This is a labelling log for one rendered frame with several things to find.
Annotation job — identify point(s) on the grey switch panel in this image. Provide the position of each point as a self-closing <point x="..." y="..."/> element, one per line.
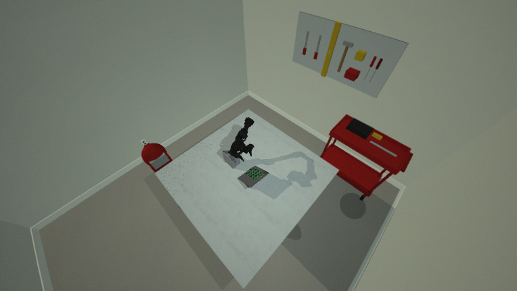
<point x="253" y="176"/>

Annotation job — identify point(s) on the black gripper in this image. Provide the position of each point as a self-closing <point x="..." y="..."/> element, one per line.
<point x="237" y="155"/>

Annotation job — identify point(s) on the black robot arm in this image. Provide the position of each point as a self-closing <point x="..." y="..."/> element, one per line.
<point x="242" y="134"/>

